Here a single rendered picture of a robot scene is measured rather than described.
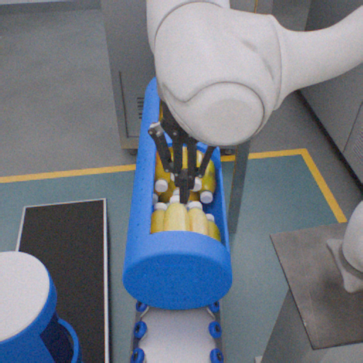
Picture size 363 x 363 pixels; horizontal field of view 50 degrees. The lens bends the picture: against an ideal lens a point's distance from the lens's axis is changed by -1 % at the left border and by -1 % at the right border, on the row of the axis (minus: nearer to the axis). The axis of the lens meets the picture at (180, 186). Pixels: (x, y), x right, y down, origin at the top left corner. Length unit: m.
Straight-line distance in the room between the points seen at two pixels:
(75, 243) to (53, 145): 1.16
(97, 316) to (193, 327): 0.99
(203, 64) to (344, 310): 0.91
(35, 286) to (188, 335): 0.44
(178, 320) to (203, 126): 0.87
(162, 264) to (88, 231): 1.47
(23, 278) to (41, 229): 1.31
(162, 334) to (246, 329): 1.10
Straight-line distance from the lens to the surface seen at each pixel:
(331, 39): 0.47
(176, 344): 1.15
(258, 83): 0.37
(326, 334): 1.12
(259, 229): 2.59
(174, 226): 1.02
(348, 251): 1.16
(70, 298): 2.17
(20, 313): 1.14
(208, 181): 1.29
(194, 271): 0.99
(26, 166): 3.18
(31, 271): 1.20
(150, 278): 1.02
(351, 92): 3.01
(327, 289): 1.19
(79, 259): 2.29
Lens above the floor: 1.98
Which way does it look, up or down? 45 degrees down
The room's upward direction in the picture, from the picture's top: straight up
